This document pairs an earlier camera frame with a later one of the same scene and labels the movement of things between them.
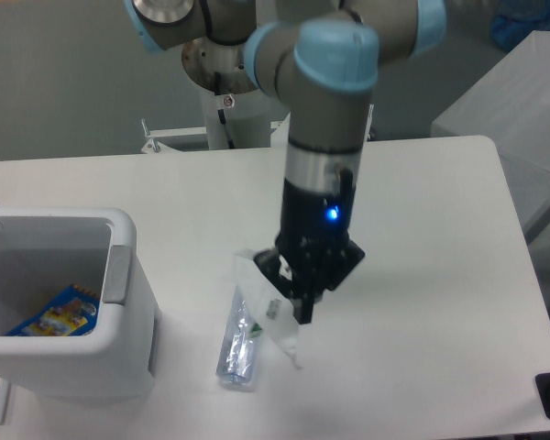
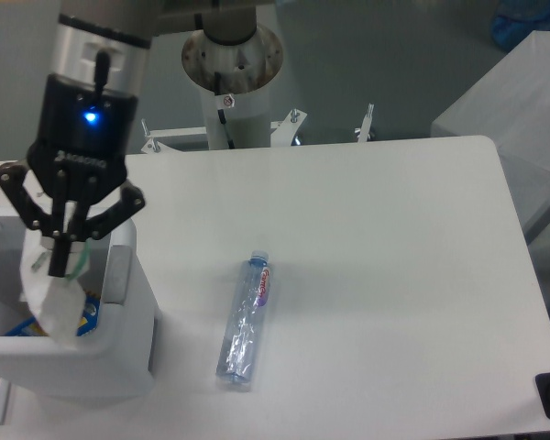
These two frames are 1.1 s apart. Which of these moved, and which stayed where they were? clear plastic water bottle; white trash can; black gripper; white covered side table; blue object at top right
Moved: black gripper
Stayed: white trash can; blue object at top right; white covered side table; clear plastic water bottle
